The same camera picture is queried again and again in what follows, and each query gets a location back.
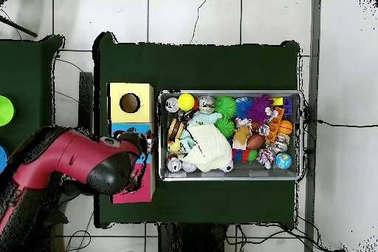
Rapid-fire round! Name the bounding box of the small toy hamburger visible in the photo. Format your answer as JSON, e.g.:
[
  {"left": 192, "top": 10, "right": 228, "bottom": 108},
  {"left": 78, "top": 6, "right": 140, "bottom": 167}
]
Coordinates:
[{"left": 168, "top": 118, "right": 185, "bottom": 141}]

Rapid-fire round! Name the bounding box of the yellow plush duck toy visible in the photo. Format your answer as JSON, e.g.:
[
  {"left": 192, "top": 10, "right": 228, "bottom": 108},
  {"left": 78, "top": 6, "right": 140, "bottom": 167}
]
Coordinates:
[{"left": 167, "top": 140, "right": 182, "bottom": 156}]

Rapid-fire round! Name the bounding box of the cream knitted cloth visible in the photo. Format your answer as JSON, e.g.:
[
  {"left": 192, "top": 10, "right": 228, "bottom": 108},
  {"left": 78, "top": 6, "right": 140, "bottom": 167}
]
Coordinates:
[{"left": 185, "top": 123, "right": 235, "bottom": 174}]

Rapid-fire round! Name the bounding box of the purple spiky ball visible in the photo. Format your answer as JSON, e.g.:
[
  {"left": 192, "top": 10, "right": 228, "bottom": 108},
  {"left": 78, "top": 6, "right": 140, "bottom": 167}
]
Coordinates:
[{"left": 246, "top": 95, "right": 274, "bottom": 124}]

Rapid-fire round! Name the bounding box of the wooden box with three holes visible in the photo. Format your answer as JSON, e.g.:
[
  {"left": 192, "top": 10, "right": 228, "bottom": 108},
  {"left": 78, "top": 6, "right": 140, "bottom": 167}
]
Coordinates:
[{"left": 108, "top": 82, "right": 157, "bottom": 205}]

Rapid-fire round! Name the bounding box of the clear shallow mesh bin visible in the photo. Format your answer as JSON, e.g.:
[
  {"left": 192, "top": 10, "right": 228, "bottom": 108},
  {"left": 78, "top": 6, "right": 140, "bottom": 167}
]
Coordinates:
[{"left": 157, "top": 90, "right": 306, "bottom": 182}]

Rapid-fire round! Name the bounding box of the light teal cloth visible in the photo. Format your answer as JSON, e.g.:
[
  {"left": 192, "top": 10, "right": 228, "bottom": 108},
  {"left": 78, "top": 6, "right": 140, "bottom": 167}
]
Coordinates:
[{"left": 188, "top": 112, "right": 224, "bottom": 128}]

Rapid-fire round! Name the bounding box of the yellow tennis ball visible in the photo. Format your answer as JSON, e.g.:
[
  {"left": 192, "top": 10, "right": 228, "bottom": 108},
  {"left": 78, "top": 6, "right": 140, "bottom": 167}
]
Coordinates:
[{"left": 178, "top": 93, "right": 196, "bottom": 112}]

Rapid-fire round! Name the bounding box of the crushed silver can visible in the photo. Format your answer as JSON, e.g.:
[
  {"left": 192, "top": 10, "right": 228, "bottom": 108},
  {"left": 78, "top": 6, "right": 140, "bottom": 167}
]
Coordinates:
[{"left": 197, "top": 95, "right": 216, "bottom": 115}]

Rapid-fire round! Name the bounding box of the silver can with pull tab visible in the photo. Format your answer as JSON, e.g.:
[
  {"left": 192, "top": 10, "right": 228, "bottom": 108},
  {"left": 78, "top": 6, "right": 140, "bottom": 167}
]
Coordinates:
[{"left": 164, "top": 97, "right": 180, "bottom": 114}]

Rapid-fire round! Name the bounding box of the green spiky ball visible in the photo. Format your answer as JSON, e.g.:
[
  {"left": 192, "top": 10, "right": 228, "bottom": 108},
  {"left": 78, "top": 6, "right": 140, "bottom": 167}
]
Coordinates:
[{"left": 214, "top": 95, "right": 237, "bottom": 118}]

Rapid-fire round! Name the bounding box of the red soda can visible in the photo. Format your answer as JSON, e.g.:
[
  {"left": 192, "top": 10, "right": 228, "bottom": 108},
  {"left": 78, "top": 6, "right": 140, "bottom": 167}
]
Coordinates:
[{"left": 167, "top": 157, "right": 184, "bottom": 174}]

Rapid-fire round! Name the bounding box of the small orange basketball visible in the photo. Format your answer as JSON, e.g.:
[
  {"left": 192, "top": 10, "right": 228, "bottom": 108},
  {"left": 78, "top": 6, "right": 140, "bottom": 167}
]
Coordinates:
[{"left": 278, "top": 120, "right": 295, "bottom": 137}]

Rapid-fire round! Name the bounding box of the blue globe ball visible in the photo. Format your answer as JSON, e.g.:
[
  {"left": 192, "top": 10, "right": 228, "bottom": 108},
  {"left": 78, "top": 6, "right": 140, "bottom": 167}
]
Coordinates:
[{"left": 275, "top": 152, "right": 293, "bottom": 171}]

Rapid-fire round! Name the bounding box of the black side stand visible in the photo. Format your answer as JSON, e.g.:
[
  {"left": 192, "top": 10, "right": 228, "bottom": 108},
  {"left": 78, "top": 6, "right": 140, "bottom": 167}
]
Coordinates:
[{"left": 52, "top": 71, "right": 95, "bottom": 132}]

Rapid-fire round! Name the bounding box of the dark green side table cloth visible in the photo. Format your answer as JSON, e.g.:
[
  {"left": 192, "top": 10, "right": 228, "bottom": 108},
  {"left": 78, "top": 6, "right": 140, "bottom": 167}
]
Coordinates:
[{"left": 0, "top": 35, "right": 66, "bottom": 158}]

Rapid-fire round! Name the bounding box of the green disc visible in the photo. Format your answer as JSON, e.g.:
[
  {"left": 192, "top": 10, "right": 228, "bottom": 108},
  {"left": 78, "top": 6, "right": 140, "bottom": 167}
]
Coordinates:
[{"left": 0, "top": 95, "right": 16, "bottom": 128}]

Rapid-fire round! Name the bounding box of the blue disc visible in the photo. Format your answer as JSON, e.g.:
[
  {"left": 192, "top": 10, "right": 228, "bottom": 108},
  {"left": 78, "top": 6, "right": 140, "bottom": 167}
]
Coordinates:
[{"left": 0, "top": 145, "right": 9, "bottom": 174}]

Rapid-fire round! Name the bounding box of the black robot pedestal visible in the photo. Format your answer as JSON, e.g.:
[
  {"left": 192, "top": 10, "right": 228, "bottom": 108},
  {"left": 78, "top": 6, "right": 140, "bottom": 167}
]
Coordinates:
[{"left": 158, "top": 222, "right": 237, "bottom": 252}]

